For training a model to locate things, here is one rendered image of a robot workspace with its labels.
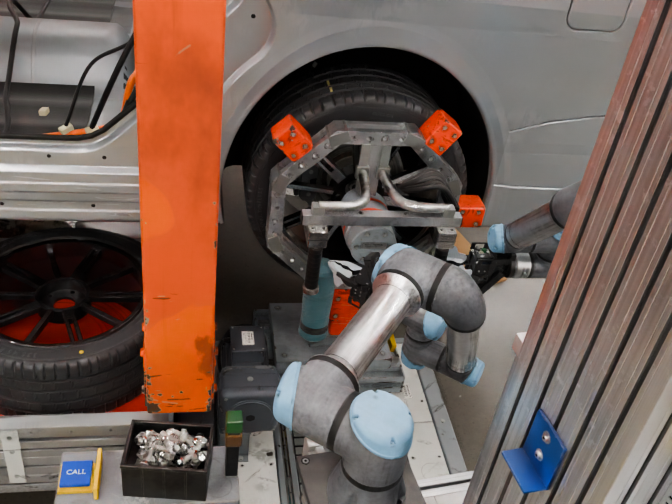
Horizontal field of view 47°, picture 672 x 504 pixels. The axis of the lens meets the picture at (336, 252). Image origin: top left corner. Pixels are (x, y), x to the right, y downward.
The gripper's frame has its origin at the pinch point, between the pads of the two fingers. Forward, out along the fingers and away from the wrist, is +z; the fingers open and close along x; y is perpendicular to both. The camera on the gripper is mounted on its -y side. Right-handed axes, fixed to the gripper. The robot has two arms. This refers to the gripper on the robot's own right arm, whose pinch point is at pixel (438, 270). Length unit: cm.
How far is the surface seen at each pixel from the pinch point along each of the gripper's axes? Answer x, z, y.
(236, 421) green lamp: 37, 55, -13
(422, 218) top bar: -3.9, 6.8, 14.8
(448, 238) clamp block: -0.5, -0.3, 11.0
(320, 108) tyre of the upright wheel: -33, 31, 28
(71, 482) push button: 39, 93, -31
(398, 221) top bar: -3.8, 13.0, 13.7
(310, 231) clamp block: -1.2, 36.1, 12.3
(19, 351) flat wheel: -2, 111, -32
